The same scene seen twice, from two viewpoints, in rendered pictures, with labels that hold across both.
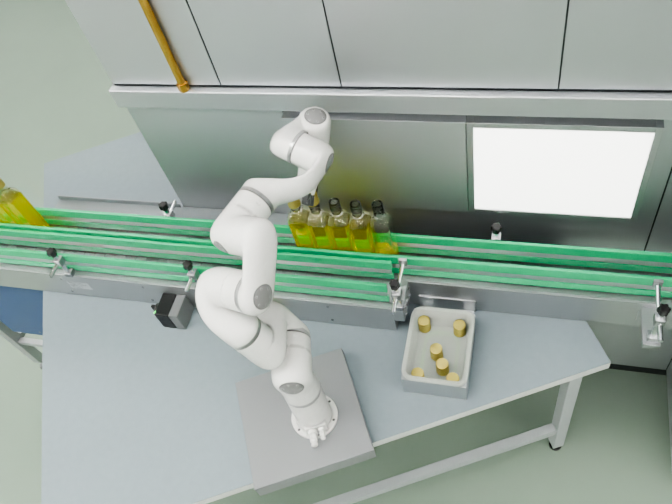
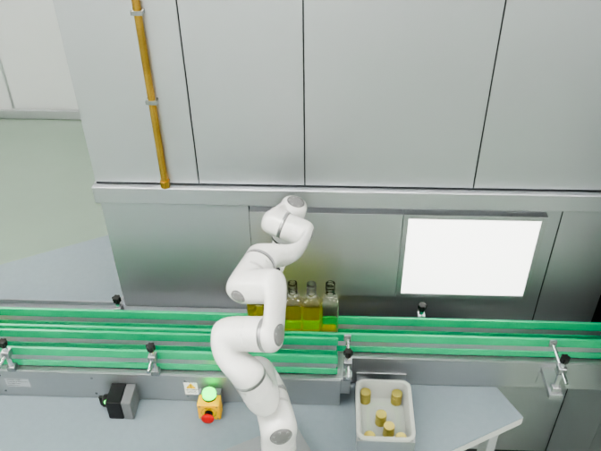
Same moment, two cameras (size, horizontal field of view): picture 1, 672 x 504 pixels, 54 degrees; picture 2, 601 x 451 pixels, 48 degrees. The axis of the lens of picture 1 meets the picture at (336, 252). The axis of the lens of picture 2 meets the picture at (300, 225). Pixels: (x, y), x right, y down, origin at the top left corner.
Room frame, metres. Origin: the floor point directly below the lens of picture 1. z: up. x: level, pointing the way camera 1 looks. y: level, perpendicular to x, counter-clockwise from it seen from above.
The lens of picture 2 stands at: (-0.26, 0.55, 2.53)
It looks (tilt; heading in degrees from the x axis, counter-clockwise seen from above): 38 degrees down; 337
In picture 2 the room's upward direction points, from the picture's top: 1 degrees counter-clockwise
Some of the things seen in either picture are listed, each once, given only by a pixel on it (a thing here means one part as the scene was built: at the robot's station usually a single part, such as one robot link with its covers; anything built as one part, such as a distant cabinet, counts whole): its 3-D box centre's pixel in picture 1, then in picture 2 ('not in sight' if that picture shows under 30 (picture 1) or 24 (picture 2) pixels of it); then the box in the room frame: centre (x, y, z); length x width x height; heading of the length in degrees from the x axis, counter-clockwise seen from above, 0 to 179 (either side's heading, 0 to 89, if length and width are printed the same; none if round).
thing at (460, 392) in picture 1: (440, 343); (383, 411); (0.84, -0.20, 0.79); 0.27 x 0.17 x 0.08; 153
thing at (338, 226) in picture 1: (343, 236); (293, 319); (1.15, -0.03, 0.99); 0.06 x 0.06 x 0.21; 64
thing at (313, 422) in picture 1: (309, 409); not in sight; (0.73, 0.18, 0.87); 0.16 x 0.13 x 0.15; 179
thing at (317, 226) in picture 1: (324, 235); not in sight; (1.17, 0.02, 0.99); 0.06 x 0.06 x 0.21; 63
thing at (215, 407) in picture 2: not in sight; (210, 404); (1.09, 0.28, 0.79); 0.07 x 0.07 x 0.07; 63
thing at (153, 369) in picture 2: (192, 282); (151, 365); (1.19, 0.43, 0.94); 0.07 x 0.04 x 0.13; 153
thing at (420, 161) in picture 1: (460, 166); (393, 254); (1.13, -0.37, 1.15); 0.90 x 0.03 x 0.34; 63
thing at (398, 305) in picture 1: (398, 287); (347, 358); (0.96, -0.13, 0.95); 0.17 x 0.03 x 0.12; 153
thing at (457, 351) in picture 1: (439, 351); (384, 416); (0.82, -0.19, 0.80); 0.22 x 0.17 x 0.09; 153
